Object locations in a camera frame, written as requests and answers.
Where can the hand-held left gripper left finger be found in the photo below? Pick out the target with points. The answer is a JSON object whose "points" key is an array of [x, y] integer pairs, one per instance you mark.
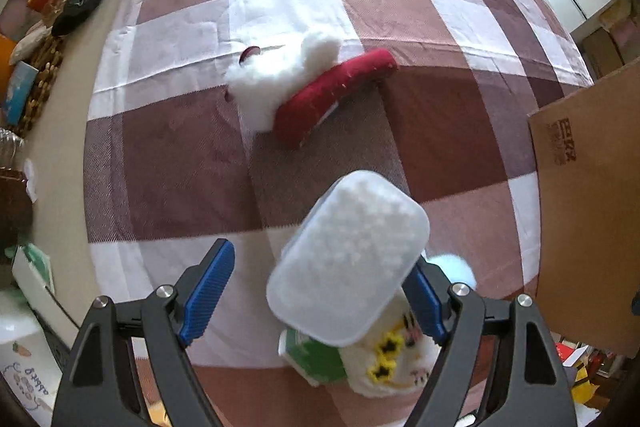
{"points": [[210, 292]]}

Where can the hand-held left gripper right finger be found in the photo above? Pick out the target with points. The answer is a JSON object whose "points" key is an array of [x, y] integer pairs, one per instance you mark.
{"points": [[425, 307]]}

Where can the light blue fluffy ball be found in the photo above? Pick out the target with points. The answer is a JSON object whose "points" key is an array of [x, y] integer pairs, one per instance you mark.
{"points": [[455, 269]]}

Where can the white cat plush toy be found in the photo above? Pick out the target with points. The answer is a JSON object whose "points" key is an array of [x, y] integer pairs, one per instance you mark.
{"points": [[390, 372]]}

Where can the translucent white plastic container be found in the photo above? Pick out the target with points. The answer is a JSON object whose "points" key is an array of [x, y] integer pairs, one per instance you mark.
{"points": [[350, 257]]}

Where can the green toy brick box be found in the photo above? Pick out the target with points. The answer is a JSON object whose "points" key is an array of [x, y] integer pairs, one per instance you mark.
{"points": [[320, 357]]}

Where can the brown cardboard box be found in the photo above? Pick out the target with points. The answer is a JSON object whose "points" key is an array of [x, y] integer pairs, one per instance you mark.
{"points": [[585, 207]]}

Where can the red and white plush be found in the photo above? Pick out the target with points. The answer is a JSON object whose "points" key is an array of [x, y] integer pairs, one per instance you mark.
{"points": [[330, 92]]}

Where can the pink lidded container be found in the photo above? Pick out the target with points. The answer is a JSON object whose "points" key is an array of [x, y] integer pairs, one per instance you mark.
{"points": [[15, 12]]}

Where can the red white checkered tablecloth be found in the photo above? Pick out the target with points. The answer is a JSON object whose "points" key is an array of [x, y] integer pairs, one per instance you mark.
{"points": [[190, 167]]}

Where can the black power strip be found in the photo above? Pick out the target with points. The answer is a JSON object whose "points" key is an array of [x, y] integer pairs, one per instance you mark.
{"points": [[52, 337]]}

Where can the small white green box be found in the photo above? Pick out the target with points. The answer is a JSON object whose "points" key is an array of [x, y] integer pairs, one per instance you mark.
{"points": [[32, 269]]}

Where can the white printed tissue box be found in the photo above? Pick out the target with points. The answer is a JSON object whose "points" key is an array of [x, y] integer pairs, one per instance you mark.
{"points": [[25, 357]]}

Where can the dark jar with red lid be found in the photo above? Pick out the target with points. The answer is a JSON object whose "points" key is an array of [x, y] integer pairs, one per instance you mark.
{"points": [[12, 207]]}

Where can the clear water bottle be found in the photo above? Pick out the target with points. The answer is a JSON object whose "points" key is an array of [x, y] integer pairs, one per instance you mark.
{"points": [[9, 144]]}

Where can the woven tray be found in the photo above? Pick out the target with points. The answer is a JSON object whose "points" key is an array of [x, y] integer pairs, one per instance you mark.
{"points": [[47, 77]]}

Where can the blue tissue packet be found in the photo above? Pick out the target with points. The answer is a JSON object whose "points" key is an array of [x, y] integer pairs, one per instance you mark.
{"points": [[20, 92]]}

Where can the crumpled white bag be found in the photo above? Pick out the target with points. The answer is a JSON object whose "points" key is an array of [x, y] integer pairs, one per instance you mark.
{"points": [[30, 42]]}

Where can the cardboard box on floor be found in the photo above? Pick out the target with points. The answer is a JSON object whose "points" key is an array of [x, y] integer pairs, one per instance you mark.
{"points": [[605, 52]]}

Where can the orange canister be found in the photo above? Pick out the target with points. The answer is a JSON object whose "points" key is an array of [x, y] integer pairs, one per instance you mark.
{"points": [[6, 52]]}

